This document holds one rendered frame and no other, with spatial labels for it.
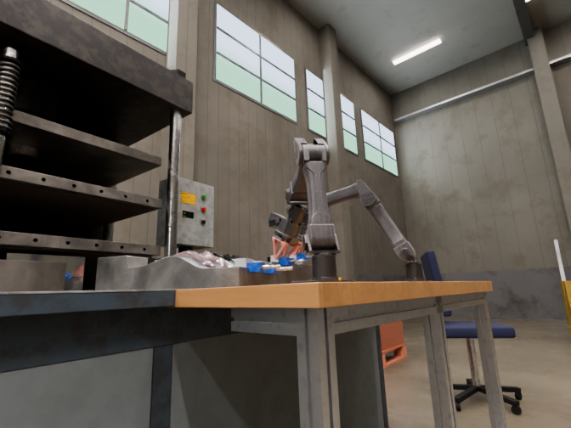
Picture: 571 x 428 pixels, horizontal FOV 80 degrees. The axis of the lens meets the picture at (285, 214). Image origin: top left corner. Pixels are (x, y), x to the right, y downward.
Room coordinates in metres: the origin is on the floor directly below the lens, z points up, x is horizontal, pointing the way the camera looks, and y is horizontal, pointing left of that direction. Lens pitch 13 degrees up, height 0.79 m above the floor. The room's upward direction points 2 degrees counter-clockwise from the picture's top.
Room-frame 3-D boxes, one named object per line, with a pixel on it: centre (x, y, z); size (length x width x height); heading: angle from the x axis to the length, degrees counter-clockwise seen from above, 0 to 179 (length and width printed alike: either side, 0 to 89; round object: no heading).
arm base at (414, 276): (1.34, -0.49, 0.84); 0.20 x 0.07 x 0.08; 139
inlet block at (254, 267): (0.98, 0.08, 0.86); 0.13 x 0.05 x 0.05; 71
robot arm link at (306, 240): (0.90, -0.09, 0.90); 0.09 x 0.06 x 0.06; 98
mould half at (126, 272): (1.11, 0.32, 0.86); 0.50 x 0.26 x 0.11; 71
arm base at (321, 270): (0.89, -0.10, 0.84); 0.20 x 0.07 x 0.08; 139
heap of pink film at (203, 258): (1.12, 0.32, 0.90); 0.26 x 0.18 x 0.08; 71
